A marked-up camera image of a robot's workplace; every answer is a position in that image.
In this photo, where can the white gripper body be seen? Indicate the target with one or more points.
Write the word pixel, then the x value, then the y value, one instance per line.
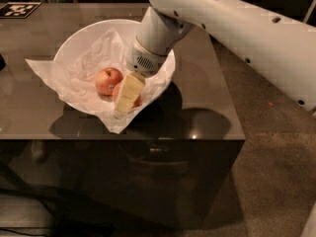
pixel 142 61

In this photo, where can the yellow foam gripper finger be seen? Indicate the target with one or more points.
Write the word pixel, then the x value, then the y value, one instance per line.
pixel 130 89

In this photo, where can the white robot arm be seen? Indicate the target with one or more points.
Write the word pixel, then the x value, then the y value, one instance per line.
pixel 280 49

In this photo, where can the red apple with sticker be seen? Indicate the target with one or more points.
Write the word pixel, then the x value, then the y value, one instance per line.
pixel 106 80

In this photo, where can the white bowl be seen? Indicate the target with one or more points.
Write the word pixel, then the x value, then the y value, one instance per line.
pixel 82 56

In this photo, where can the white crumpled paper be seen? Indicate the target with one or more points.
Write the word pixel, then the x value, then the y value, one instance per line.
pixel 154 87

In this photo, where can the dark glossy table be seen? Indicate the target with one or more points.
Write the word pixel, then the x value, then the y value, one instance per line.
pixel 171 166

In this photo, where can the dark object at left edge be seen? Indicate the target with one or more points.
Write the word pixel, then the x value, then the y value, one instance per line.
pixel 2 63

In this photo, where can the black white fiducial marker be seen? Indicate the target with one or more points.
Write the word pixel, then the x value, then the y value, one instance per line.
pixel 18 10

